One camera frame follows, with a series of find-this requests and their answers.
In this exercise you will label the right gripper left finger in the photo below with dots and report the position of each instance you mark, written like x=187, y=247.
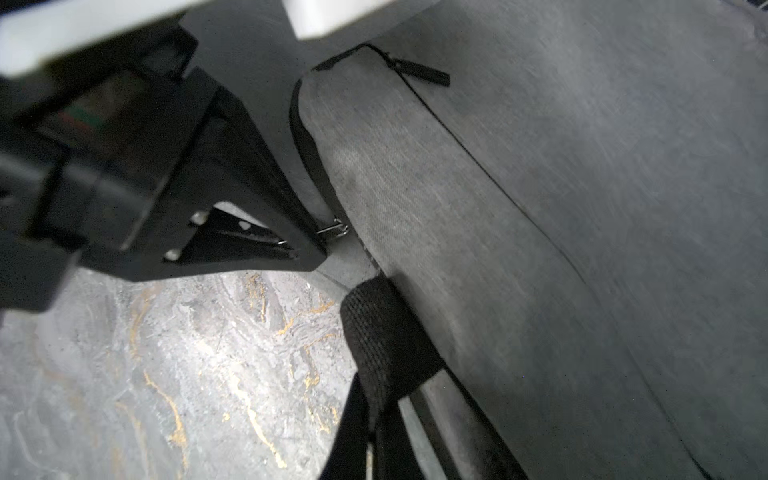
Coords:
x=347, y=459

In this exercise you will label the grey zippered laptop bag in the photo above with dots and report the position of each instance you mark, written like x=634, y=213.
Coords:
x=564, y=203

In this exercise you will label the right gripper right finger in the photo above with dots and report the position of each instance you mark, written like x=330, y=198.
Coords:
x=439, y=432

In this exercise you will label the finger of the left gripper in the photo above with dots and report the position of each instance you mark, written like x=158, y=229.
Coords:
x=197, y=191

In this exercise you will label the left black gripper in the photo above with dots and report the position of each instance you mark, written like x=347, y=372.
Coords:
x=93, y=149

